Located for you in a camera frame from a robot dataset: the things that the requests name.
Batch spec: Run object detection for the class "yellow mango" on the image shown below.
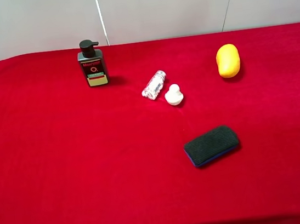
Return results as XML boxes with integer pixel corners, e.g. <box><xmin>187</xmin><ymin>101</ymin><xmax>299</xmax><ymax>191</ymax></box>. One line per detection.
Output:
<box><xmin>216</xmin><ymin>43</ymin><xmax>241</xmax><ymax>78</ymax></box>

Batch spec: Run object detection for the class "clear bottle of white pills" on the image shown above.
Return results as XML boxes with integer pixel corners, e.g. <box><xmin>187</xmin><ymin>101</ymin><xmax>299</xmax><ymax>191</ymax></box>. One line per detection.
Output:
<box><xmin>141</xmin><ymin>70</ymin><xmax>166</xmax><ymax>100</ymax></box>

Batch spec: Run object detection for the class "small white duck figure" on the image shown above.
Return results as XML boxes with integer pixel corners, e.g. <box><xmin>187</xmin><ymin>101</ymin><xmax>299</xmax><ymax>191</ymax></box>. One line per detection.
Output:
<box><xmin>165</xmin><ymin>84</ymin><xmax>184</xmax><ymax>106</ymax></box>

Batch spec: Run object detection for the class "black and blue eraser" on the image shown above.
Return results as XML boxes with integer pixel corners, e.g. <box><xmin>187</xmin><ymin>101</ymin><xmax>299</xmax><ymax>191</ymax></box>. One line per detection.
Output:
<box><xmin>184</xmin><ymin>125</ymin><xmax>240</xmax><ymax>168</ymax></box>

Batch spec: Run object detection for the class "black pump lotion bottle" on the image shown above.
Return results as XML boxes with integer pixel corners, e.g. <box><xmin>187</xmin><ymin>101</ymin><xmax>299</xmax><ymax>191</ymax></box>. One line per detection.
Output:
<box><xmin>77</xmin><ymin>39</ymin><xmax>109</xmax><ymax>87</ymax></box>

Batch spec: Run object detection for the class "red table cloth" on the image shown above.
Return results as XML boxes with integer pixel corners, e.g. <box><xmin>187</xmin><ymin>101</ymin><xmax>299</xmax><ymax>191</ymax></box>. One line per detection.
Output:
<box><xmin>0</xmin><ymin>23</ymin><xmax>300</xmax><ymax>224</ymax></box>

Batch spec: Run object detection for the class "white vertical pole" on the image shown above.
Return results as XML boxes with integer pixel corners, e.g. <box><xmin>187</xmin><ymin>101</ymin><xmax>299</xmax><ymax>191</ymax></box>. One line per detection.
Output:
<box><xmin>95</xmin><ymin>0</ymin><xmax>110</xmax><ymax>45</ymax></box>

